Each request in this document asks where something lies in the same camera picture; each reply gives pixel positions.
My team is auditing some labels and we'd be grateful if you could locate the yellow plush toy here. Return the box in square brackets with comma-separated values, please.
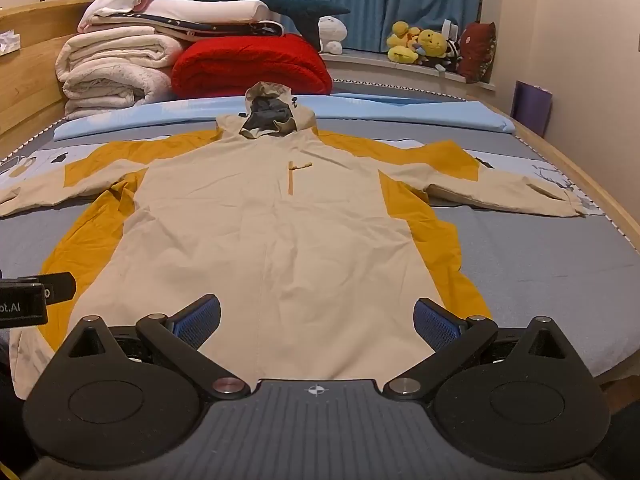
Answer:
[414, 29, 449, 62]
[387, 20, 422, 64]

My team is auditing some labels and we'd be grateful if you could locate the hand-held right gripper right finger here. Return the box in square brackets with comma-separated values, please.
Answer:
[383, 297, 569, 402]

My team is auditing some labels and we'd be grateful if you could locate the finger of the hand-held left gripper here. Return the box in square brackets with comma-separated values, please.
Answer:
[37, 271, 77, 306]

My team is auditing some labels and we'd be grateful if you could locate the white fleecy folded blanket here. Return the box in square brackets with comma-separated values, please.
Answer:
[62, 66, 177, 121]

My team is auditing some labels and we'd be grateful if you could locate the purple box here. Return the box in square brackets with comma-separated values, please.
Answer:
[510, 80, 554, 139]

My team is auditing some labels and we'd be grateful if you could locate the window sill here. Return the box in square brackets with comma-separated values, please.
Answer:
[320, 50, 497, 92]

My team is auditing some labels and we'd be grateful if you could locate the white plush toy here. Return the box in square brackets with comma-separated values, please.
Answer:
[317, 15, 349, 55]

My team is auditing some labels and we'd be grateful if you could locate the blue curtain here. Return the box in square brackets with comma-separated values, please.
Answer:
[255, 0, 487, 54]

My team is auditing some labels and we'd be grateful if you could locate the light blue folded blanket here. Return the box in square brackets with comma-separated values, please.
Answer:
[53, 91, 517, 142]

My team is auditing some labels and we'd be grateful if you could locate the tissue box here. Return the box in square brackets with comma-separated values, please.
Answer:
[0, 30, 24, 56]

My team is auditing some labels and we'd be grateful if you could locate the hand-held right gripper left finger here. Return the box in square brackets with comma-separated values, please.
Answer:
[64, 294, 251, 402]

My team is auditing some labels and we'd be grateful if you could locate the striped plush toy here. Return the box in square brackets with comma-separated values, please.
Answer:
[434, 37, 464, 74]

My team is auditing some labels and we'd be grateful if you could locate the dark red cushion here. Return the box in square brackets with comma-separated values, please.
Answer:
[457, 21, 497, 84]

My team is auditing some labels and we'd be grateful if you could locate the wooden bed frame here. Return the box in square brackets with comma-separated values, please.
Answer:
[0, 0, 640, 396]

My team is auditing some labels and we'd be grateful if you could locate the beige and yellow hooded jacket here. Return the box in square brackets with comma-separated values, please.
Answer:
[0, 81, 598, 401]

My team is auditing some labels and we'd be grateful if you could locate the red folded blanket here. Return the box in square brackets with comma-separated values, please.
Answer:
[171, 33, 333, 101]

